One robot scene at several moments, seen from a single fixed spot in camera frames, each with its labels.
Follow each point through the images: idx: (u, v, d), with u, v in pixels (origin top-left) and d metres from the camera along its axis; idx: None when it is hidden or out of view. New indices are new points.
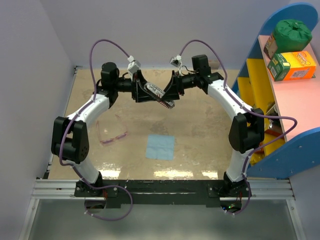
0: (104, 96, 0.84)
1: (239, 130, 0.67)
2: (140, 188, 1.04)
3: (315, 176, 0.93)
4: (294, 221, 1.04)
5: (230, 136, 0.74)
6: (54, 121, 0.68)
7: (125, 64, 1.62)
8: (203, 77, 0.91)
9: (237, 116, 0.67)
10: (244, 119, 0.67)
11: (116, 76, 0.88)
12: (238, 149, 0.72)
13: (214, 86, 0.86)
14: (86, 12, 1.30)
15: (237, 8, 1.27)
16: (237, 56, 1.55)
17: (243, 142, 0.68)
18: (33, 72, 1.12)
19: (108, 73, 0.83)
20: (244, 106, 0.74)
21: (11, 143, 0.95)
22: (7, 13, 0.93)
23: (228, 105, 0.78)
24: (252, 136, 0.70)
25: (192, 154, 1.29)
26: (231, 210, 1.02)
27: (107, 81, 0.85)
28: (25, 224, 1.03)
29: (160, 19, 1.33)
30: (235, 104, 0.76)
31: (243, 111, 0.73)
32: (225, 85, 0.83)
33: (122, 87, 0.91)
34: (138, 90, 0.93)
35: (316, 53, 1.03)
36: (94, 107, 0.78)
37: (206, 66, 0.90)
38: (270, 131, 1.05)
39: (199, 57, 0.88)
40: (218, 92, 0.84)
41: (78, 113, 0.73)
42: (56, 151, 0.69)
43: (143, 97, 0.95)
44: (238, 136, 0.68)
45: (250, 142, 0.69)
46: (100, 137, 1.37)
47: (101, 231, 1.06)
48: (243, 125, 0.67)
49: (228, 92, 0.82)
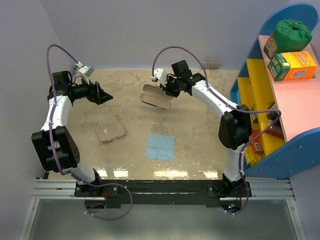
0: (63, 96, 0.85)
1: (228, 128, 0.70)
2: (140, 188, 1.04)
3: (315, 177, 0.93)
4: (294, 221, 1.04)
5: (220, 134, 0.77)
6: (32, 140, 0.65)
7: (125, 65, 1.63)
8: (185, 80, 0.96)
9: (225, 115, 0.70)
10: (231, 117, 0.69)
11: (69, 79, 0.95)
12: (229, 146, 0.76)
13: (198, 86, 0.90)
14: (86, 13, 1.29)
15: (237, 8, 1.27)
16: (238, 56, 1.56)
17: (233, 139, 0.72)
18: (33, 72, 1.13)
19: (61, 73, 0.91)
20: (230, 104, 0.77)
21: (11, 143, 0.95)
22: (7, 15, 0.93)
23: (215, 105, 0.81)
24: (241, 131, 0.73)
25: (192, 154, 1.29)
26: (231, 211, 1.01)
27: (61, 82, 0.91)
28: (25, 224, 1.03)
29: (160, 19, 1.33)
30: (221, 103, 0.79)
31: (229, 109, 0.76)
32: (208, 86, 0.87)
33: (78, 94, 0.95)
34: (97, 92, 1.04)
35: (316, 53, 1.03)
36: (60, 108, 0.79)
37: (186, 70, 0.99)
38: (270, 131, 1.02)
39: (178, 63, 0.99)
40: (202, 93, 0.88)
41: (51, 121, 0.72)
42: (49, 165, 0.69)
43: (103, 98, 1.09)
44: (228, 134, 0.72)
45: (239, 137, 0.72)
46: (100, 137, 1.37)
47: (101, 231, 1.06)
48: (232, 122, 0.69)
49: (213, 92, 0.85)
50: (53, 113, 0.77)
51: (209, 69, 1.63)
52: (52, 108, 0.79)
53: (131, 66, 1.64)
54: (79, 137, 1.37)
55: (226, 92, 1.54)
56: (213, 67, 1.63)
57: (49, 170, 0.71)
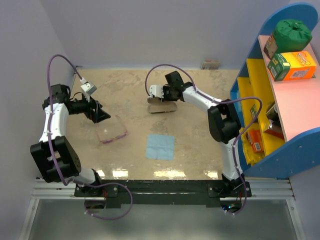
0: (60, 104, 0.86)
1: (215, 121, 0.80)
2: (140, 188, 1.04)
3: (316, 177, 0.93)
4: (294, 221, 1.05)
5: (212, 129, 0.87)
6: (31, 152, 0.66)
7: (125, 65, 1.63)
8: (177, 88, 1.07)
9: (210, 110, 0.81)
10: (216, 111, 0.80)
11: (67, 93, 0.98)
12: (221, 140, 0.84)
13: (187, 91, 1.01)
14: (86, 13, 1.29)
15: (237, 8, 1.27)
16: (238, 55, 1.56)
17: (222, 132, 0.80)
18: (33, 72, 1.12)
19: (59, 86, 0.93)
20: (215, 100, 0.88)
21: (11, 143, 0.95)
22: (7, 15, 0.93)
23: (202, 103, 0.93)
24: (229, 125, 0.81)
25: (192, 154, 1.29)
26: (231, 211, 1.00)
27: (58, 92, 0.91)
28: (26, 224, 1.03)
29: (160, 19, 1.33)
30: (207, 101, 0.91)
31: (215, 104, 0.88)
32: (195, 89, 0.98)
33: (76, 109, 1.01)
34: (96, 112, 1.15)
35: (316, 53, 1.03)
36: (57, 117, 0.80)
37: (178, 79, 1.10)
38: (270, 131, 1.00)
39: (170, 74, 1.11)
40: (191, 96, 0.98)
41: (50, 131, 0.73)
42: (51, 176, 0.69)
43: (101, 117, 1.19)
44: (217, 128, 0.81)
45: (228, 130, 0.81)
46: (100, 137, 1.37)
47: (101, 231, 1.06)
48: (217, 116, 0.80)
49: (200, 93, 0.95)
50: (51, 122, 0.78)
51: (209, 69, 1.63)
52: (49, 117, 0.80)
53: (131, 66, 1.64)
54: (79, 137, 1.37)
55: (226, 92, 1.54)
56: (212, 67, 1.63)
57: (51, 181, 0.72)
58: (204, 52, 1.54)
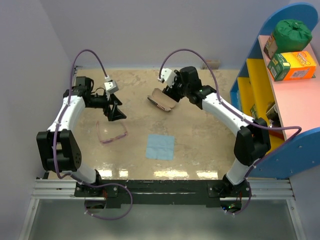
0: (78, 97, 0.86)
1: (245, 144, 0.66)
2: (140, 188, 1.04)
3: (316, 177, 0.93)
4: (294, 221, 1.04)
5: (236, 149, 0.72)
6: (37, 138, 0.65)
7: (125, 64, 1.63)
8: (195, 92, 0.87)
9: (241, 130, 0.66)
10: (248, 132, 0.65)
11: (91, 88, 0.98)
12: (247, 163, 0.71)
13: (209, 100, 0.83)
14: (85, 13, 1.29)
15: (237, 8, 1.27)
16: (238, 55, 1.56)
17: (252, 155, 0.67)
18: (33, 73, 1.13)
19: (84, 78, 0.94)
20: (246, 118, 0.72)
21: (11, 143, 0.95)
22: (7, 15, 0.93)
23: (229, 119, 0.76)
24: (259, 147, 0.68)
25: (192, 154, 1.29)
26: (231, 211, 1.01)
27: (82, 84, 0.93)
28: (25, 224, 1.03)
29: (160, 19, 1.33)
30: (235, 117, 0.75)
31: (245, 124, 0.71)
32: (220, 98, 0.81)
33: (94, 103, 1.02)
34: (110, 112, 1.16)
35: (316, 53, 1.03)
36: (71, 111, 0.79)
37: (196, 80, 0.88)
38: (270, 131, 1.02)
39: (188, 72, 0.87)
40: (214, 107, 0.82)
41: (59, 122, 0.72)
42: (49, 166, 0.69)
43: (115, 117, 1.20)
44: (245, 151, 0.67)
45: (258, 154, 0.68)
46: (100, 137, 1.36)
47: (101, 232, 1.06)
48: (249, 138, 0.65)
49: (226, 105, 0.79)
50: (63, 114, 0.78)
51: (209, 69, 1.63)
52: (65, 107, 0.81)
53: (131, 66, 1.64)
54: (79, 137, 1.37)
55: (226, 92, 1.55)
56: (212, 68, 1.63)
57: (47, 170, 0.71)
58: (204, 52, 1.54)
